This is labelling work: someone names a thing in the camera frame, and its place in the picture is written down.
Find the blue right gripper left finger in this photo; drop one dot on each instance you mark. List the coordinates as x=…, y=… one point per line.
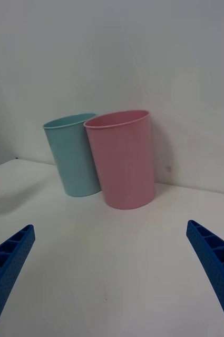
x=3, y=273

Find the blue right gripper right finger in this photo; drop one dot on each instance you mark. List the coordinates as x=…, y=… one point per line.
x=219, y=266

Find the pale blue plastic waste bin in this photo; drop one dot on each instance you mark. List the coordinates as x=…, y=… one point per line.
x=72, y=158

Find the pink plastic waste bin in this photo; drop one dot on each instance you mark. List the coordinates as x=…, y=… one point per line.
x=125, y=163

